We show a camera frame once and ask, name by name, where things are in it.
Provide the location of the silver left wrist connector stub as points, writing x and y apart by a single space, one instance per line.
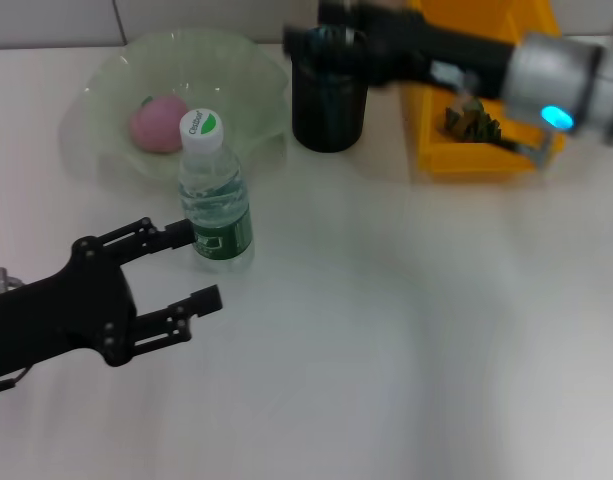
6 280

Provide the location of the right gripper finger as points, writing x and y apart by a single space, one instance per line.
343 10
321 42

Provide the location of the yellow plastic bin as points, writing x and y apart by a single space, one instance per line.
461 155

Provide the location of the clear water bottle green label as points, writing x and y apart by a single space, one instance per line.
213 185

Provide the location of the green glass fruit plate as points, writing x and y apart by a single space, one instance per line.
236 80

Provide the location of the pink toy peach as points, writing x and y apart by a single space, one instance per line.
156 127

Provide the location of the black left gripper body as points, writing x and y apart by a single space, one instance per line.
51 315

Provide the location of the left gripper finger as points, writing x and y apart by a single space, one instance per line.
171 232
201 300

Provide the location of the black mesh pen holder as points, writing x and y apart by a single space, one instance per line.
328 115

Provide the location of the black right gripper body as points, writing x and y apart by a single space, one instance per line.
436 50

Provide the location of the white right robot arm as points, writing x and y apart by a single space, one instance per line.
576 85

